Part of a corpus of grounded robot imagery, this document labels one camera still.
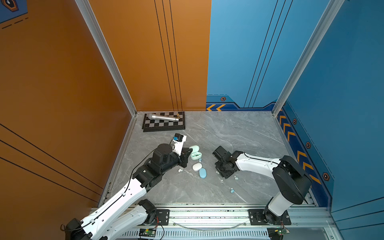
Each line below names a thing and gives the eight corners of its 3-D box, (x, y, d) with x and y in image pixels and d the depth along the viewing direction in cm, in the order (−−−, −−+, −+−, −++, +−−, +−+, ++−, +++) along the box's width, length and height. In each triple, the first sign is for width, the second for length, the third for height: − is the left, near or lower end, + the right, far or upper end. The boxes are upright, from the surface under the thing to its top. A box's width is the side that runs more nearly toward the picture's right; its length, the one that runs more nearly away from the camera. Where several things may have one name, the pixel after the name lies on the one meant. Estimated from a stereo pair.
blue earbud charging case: (199, 178, 88) (199, 177, 86) (199, 168, 91) (199, 167, 90) (206, 178, 88) (207, 177, 86) (206, 168, 91) (206, 167, 90)
